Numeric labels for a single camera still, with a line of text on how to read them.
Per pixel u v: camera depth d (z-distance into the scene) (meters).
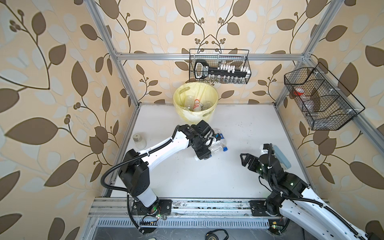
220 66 0.81
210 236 0.65
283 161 0.86
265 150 0.68
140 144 0.93
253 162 0.67
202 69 0.83
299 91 0.81
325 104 0.73
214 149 0.77
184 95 0.96
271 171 0.55
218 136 0.72
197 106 0.94
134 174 0.43
